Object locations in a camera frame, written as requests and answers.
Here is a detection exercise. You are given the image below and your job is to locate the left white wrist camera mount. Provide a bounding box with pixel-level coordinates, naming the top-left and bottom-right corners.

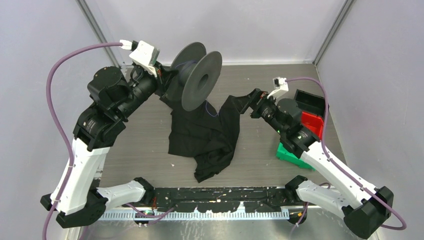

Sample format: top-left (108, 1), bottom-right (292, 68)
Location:
top-left (119, 39), bottom-right (160, 78)

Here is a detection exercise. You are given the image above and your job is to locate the black plastic bin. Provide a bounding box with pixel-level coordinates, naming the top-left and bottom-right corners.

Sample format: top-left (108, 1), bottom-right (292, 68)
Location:
top-left (294, 89), bottom-right (326, 119)

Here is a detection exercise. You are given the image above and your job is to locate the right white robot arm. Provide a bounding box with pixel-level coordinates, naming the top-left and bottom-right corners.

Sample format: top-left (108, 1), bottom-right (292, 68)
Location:
top-left (230, 88), bottom-right (394, 239)

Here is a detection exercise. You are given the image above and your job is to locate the red plastic bin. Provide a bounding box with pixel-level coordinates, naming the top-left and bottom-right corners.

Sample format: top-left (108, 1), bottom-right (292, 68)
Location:
top-left (301, 111), bottom-right (324, 140)

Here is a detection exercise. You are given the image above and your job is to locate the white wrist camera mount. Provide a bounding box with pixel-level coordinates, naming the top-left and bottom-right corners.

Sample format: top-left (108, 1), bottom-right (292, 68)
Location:
top-left (267, 76), bottom-right (289, 100)
top-left (119, 39), bottom-right (160, 78)

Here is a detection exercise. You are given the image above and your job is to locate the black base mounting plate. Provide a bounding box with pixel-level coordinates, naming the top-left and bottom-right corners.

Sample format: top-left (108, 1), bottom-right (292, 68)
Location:
top-left (130, 186), bottom-right (306, 213)

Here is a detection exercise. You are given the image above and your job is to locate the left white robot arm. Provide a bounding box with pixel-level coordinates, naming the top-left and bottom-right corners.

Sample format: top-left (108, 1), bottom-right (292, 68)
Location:
top-left (40, 66), bottom-right (159, 229)

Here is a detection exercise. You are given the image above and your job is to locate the black cloth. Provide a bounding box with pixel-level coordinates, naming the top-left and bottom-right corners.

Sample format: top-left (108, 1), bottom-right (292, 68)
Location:
top-left (162, 95), bottom-right (240, 183)

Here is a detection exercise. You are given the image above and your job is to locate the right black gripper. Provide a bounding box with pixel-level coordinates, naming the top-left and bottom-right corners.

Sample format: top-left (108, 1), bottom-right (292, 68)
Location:
top-left (230, 87), bottom-right (287, 136)

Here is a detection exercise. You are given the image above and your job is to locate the white slotted cable duct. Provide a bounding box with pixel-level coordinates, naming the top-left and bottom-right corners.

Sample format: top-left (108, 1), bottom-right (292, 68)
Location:
top-left (99, 209), bottom-right (290, 221)

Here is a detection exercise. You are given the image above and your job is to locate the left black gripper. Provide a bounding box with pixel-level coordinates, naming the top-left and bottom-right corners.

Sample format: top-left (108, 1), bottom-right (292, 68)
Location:
top-left (116, 60), bottom-right (178, 120)

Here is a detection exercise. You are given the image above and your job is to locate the green plastic bin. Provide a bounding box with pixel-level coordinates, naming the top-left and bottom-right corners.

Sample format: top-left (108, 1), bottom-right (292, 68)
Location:
top-left (275, 143), bottom-right (315, 171)

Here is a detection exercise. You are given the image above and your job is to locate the thin purple wire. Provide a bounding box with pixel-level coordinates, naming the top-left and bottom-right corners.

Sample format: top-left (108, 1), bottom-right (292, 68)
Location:
top-left (175, 59), bottom-right (220, 118)

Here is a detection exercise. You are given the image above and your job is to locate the grey plastic cable spool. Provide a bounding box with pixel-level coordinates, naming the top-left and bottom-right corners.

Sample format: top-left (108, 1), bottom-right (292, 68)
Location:
top-left (162, 42), bottom-right (223, 111)

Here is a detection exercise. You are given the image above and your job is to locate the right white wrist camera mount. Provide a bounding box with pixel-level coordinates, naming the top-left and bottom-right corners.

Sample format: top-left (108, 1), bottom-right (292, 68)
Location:
top-left (267, 76), bottom-right (289, 100)

